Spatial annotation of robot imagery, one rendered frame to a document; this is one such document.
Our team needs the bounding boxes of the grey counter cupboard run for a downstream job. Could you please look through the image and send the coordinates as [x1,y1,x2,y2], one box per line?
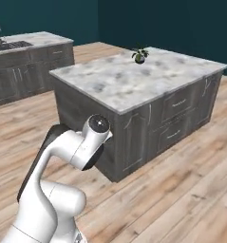
[0,42,76,108]

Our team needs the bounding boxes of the grey kitchen island cupboards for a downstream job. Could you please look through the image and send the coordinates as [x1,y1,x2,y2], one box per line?
[49,71,224,183]

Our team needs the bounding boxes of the small potted green plant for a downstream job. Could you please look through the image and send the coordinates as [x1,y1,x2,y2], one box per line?
[131,44,150,65]

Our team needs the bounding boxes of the dark inset sink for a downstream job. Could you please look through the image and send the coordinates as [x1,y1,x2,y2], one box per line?
[0,40,34,53]

